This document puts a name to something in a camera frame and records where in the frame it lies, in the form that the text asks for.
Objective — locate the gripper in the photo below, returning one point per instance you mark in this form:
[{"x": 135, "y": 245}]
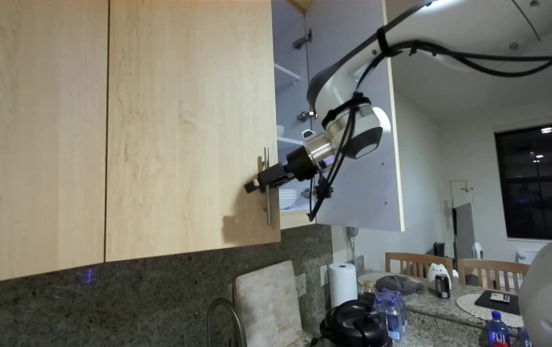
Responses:
[{"x": 301, "y": 164}]

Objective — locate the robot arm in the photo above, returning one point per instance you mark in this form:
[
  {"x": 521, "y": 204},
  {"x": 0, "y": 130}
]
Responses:
[{"x": 449, "y": 24}]

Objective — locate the wooden upper cabinet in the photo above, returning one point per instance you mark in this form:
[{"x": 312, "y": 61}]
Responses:
[{"x": 189, "y": 125}]

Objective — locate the closed wooden cabinet door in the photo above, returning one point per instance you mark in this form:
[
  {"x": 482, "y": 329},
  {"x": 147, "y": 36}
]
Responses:
[{"x": 189, "y": 125}]

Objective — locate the open cabinet door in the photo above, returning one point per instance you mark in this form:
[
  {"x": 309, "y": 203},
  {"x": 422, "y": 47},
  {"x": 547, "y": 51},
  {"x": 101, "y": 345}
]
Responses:
[{"x": 367, "y": 202}]

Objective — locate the stack of white bowls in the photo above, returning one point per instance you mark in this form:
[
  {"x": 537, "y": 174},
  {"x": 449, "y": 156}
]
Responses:
[{"x": 288, "y": 198}]

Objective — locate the white bowl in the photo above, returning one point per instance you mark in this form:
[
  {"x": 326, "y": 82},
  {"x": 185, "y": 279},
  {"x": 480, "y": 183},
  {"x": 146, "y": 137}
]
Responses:
[{"x": 280, "y": 131}]

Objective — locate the wooden cutting board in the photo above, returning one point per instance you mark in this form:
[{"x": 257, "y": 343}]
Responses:
[{"x": 268, "y": 303}]

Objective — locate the paper towel roll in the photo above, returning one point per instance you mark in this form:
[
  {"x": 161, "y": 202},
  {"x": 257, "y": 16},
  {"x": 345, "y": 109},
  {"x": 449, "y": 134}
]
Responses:
[{"x": 343, "y": 284}]

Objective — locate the round woven placemat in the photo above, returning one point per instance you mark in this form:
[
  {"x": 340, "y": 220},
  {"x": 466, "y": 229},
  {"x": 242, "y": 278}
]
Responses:
[
  {"x": 468, "y": 308},
  {"x": 367, "y": 278}
]

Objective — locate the silver kitchen tap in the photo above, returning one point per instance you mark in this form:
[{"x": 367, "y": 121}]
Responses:
[{"x": 214, "y": 318}]

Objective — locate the dark sauce bottle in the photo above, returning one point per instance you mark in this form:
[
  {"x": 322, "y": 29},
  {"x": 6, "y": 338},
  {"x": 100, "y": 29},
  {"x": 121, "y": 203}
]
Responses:
[{"x": 368, "y": 293}]

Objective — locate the black pressure cooker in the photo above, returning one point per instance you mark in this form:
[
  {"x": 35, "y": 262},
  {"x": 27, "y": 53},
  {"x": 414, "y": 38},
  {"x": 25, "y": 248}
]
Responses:
[{"x": 353, "y": 325}]

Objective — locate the grey cloth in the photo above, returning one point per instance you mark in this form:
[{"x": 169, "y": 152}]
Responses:
[{"x": 398, "y": 284}]

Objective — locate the wooden chair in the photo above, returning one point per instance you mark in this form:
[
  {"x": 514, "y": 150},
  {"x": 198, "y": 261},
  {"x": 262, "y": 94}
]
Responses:
[
  {"x": 418, "y": 260},
  {"x": 492, "y": 270}
]

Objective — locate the pack of water bottles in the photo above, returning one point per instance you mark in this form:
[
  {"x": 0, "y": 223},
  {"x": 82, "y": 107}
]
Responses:
[{"x": 394, "y": 318}]

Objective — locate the white cat-shaped appliance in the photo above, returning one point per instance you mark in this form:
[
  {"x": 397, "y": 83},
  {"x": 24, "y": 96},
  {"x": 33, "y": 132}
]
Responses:
[{"x": 438, "y": 279}]

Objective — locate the black mat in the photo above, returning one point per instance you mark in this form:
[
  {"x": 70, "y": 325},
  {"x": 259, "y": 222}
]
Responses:
[{"x": 485, "y": 301}]

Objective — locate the window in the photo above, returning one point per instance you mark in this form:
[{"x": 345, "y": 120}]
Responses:
[{"x": 541, "y": 183}]

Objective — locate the blue-capped water bottle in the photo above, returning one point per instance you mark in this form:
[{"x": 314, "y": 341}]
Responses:
[
  {"x": 525, "y": 338},
  {"x": 497, "y": 332}
]

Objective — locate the wall socket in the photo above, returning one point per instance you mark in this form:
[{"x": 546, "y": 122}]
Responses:
[{"x": 301, "y": 285}]

